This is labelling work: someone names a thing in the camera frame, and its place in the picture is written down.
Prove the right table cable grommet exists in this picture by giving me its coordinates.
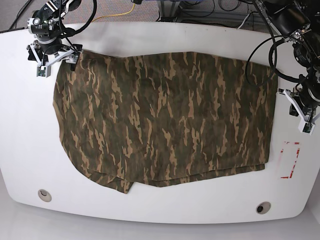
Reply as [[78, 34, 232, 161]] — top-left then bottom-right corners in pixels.
[[256, 201, 272, 215]]

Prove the camouflage t-shirt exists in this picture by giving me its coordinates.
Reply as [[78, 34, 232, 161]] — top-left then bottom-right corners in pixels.
[[53, 51, 278, 194]]

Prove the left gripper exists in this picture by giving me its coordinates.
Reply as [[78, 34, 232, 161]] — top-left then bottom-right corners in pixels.
[[278, 88, 320, 123]]

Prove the red tape rectangle marking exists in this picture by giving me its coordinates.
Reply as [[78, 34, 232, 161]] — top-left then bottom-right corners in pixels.
[[277, 141, 302, 180]]

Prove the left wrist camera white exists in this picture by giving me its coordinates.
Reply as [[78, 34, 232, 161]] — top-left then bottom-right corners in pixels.
[[298, 119, 315, 135]]

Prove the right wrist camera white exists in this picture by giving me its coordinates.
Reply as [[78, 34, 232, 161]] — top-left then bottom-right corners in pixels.
[[36, 65, 51, 78]]

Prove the left table cable grommet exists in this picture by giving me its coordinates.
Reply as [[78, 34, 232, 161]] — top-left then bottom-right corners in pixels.
[[38, 189, 52, 203]]

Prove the yellow cable on floor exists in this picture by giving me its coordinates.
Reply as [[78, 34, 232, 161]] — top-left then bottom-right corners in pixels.
[[90, 1, 137, 23]]

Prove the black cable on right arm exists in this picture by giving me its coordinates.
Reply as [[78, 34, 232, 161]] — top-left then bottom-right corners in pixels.
[[56, 0, 76, 51]]

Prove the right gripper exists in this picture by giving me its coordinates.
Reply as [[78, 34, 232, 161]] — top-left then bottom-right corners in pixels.
[[26, 38, 83, 71]]

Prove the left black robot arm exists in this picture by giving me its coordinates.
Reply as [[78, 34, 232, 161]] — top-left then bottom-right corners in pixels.
[[252, 0, 320, 125]]

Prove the table cable grommet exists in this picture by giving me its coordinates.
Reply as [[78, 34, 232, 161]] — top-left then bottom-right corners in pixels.
[[256, 201, 272, 215], [38, 189, 52, 203]]

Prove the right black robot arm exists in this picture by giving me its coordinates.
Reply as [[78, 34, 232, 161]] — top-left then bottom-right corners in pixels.
[[26, 0, 98, 78]]

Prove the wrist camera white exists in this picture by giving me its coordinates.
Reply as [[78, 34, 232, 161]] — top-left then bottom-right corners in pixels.
[[36, 65, 51, 78], [298, 119, 315, 135]]

